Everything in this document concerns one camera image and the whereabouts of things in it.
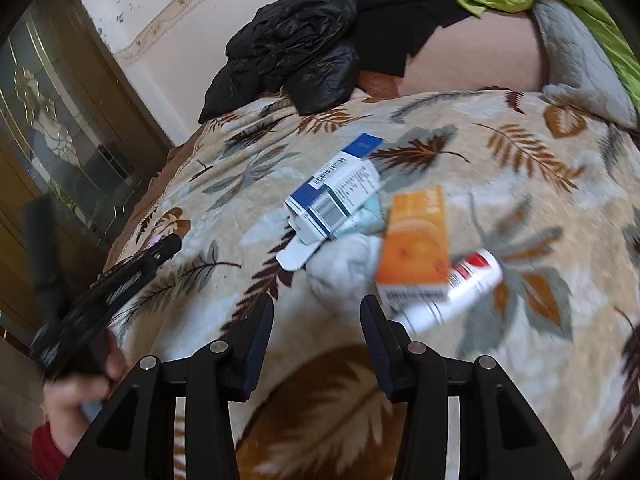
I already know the black cloth garment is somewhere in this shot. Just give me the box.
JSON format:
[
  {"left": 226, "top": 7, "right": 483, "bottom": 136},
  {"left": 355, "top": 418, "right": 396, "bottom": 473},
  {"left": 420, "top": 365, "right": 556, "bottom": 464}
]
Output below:
[{"left": 347, "top": 0, "right": 473, "bottom": 78}]

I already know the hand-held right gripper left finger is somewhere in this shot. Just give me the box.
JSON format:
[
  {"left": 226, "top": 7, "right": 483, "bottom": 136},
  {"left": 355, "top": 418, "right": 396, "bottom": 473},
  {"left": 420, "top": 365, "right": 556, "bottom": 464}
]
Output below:
[{"left": 57, "top": 292, "right": 276, "bottom": 480}]

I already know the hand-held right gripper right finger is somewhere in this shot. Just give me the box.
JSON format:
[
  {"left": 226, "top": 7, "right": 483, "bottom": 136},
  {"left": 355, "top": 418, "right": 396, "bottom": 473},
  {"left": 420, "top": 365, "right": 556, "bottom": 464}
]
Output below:
[{"left": 360, "top": 294, "right": 576, "bottom": 480}]

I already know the white spray can red label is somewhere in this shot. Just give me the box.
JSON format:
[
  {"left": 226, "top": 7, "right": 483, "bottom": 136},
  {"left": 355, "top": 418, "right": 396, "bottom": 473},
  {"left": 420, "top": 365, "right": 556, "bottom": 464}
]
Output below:
[{"left": 400, "top": 250, "right": 503, "bottom": 335}]

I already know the person's left hand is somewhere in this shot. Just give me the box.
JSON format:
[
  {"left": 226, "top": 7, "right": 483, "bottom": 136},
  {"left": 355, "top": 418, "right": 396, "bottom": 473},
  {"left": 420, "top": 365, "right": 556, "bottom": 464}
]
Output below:
[{"left": 44, "top": 345, "right": 127, "bottom": 453}]

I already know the person's left forearm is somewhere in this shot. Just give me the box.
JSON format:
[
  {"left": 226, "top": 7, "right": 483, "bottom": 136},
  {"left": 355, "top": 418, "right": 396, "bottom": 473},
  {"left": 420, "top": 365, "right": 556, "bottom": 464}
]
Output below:
[{"left": 31, "top": 422, "right": 76, "bottom": 473}]

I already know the leaf-printed beige blanket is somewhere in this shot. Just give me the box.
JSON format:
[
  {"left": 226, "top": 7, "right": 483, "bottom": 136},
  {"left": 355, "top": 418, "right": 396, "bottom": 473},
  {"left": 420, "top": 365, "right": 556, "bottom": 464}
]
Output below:
[{"left": 107, "top": 87, "right": 640, "bottom": 480}]

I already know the wooden door with glass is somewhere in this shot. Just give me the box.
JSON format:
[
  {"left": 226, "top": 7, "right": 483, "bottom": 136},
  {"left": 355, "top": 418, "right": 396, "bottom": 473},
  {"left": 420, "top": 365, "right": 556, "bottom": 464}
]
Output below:
[{"left": 0, "top": 0, "right": 171, "bottom": 346}]

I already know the grey quilted pillow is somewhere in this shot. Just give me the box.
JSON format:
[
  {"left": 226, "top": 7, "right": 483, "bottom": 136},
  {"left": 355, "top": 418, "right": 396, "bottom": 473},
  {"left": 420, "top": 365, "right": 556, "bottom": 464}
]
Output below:
[{"left": 530, "top": 0, "right": 640, "bottom": 128}]

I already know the white tissue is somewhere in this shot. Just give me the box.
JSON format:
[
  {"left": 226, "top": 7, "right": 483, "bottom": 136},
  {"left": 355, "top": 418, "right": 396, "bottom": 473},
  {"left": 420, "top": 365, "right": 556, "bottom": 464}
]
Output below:
[{"left": 306, "top": 234, "right": 386, "bottom": 318}]

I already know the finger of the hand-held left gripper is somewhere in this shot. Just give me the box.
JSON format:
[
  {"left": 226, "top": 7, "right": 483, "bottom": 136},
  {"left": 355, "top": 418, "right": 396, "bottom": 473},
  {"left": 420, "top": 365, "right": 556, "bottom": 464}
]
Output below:
[{"left": 102, "top": 232, "right": 182, "bottom": 319}]

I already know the orange carton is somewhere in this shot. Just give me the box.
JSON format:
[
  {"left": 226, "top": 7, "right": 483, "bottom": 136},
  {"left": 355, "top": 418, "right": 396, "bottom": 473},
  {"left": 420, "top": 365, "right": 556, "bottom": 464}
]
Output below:
[{"left": 375, "top": 186, "right": 452, "bottom": 311}]

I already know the black puffer jacket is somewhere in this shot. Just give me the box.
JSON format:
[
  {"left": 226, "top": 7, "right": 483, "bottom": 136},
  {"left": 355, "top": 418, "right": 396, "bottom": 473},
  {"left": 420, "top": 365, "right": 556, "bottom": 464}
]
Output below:
[{"left": 198, "top": 0, "right": 362, "bottom": 123}]

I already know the blue and white carton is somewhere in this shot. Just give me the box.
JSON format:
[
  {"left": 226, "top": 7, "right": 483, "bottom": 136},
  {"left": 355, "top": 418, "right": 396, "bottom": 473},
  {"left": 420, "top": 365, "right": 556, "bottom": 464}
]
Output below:
[{"left": 276, "top": 133, "right": 385, "bottom": 273}]

